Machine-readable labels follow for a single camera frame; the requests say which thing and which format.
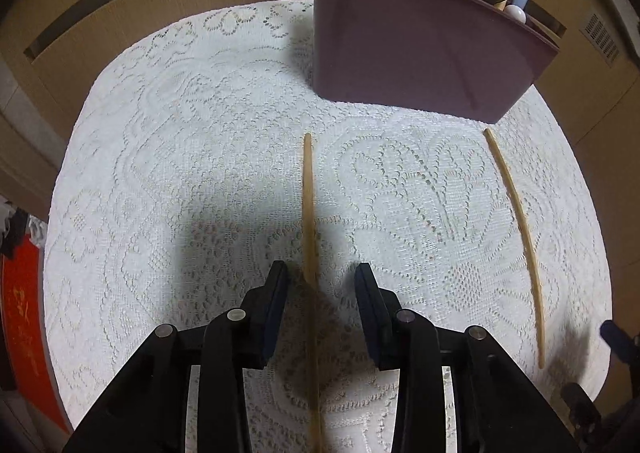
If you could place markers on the purple utensil holder box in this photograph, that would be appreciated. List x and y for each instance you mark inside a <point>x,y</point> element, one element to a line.
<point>457,57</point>

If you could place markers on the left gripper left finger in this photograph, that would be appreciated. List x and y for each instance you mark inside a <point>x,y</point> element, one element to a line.
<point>144,408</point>

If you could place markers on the small white ball spoon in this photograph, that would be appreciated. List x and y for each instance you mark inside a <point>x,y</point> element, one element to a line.
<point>515,12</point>

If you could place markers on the white lace tablecloth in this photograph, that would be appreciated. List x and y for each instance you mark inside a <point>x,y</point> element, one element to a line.
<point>182,184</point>

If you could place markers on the red floor mat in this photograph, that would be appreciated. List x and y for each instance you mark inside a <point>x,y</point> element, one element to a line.
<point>23,328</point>

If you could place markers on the wooden spoon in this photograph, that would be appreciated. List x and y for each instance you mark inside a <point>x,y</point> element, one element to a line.
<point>500,4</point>

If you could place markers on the small grey vent grille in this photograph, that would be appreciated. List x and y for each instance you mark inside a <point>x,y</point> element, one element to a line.
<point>601,38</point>

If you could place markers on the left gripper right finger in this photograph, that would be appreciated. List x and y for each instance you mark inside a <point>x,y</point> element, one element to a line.
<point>497,407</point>

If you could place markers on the wooden chopstick three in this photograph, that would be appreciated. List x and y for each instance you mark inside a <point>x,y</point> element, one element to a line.
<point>310,274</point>

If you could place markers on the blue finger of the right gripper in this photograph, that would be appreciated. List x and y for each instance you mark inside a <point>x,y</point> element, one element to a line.
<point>625,347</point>

